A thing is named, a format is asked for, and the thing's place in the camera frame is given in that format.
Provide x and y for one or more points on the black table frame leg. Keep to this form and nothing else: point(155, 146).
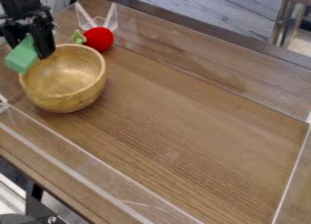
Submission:
point(36, 210)

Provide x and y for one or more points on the green rectangular block stick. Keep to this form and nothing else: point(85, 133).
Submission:
point(21, 56)

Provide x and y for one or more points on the clear acrylic corner bracket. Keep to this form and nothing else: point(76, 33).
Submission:
point(88, 22)

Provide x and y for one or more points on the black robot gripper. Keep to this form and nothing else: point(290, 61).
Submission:
point(28, 17)

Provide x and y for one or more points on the red toy radish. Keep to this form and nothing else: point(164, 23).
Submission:
point(99, 38)

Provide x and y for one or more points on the metal table leg background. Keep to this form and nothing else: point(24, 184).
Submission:
point(290, 16)

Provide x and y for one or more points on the brown wooden bowl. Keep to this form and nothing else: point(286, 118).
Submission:
point(65, 82)

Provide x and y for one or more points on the clear acrylic front barrier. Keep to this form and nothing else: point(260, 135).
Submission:
point(104, 195)

